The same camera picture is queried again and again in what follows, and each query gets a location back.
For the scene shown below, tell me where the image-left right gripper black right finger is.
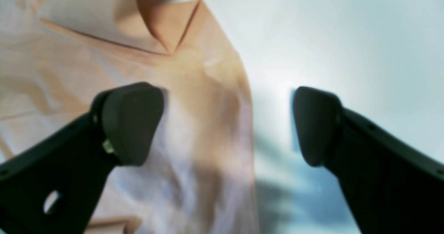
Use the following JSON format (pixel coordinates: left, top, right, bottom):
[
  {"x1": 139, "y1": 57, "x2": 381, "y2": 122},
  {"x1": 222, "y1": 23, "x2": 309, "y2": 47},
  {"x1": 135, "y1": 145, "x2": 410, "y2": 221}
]
[{"x1": 292, "y1": 86, "x2": 444, "y2": 234}]

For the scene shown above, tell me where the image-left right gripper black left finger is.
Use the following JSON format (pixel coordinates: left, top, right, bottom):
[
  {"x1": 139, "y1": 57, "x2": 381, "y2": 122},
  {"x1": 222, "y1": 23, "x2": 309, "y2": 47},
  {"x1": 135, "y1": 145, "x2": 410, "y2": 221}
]
[{"x1": 0, "y1": 82, "x2": 165, "y2": 234}]

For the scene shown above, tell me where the peach orange T-shirt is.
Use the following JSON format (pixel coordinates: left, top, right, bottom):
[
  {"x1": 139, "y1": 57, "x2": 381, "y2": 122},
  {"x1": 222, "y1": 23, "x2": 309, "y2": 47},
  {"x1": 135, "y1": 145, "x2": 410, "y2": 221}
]
[{"x1": 0, "y1": 0, "x2": 260, "y2": 234}]

